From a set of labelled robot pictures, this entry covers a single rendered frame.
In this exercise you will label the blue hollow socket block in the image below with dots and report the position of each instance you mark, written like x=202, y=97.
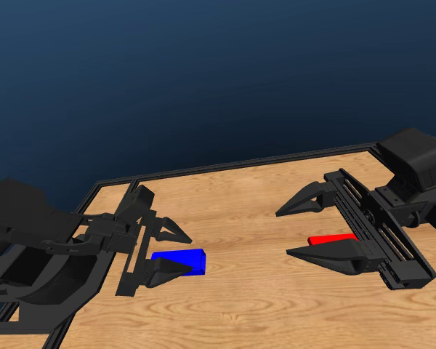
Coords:
x=189, y=258

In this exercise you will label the thin red peg bar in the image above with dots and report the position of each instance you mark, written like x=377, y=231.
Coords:
x=330, y=239

